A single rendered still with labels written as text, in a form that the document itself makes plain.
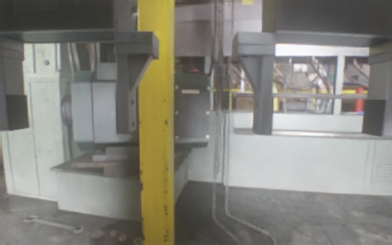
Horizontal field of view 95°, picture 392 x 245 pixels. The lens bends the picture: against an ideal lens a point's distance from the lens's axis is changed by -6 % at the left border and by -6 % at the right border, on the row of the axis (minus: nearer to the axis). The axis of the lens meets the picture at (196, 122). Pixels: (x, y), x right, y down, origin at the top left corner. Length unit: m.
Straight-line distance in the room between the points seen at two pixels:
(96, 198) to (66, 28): 1.17
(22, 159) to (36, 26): 1.57
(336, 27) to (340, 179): 1.65
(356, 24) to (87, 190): 1.32
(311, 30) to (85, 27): 0.21
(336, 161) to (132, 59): 1.68
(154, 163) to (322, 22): 0.61
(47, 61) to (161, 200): 1.20
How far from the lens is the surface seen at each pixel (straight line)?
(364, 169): 1.90
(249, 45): 0.21
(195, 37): 1.66
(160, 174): 0.70
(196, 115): 1.08
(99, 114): 1.11
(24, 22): 0.26
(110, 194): 1.26
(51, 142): 1.55
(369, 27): 0.26
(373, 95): 0.29
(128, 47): 0.21
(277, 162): 1.63
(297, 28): 0.22
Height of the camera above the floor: 0.69
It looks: 7 degrees down
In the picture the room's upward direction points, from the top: 1 degrees clockwise
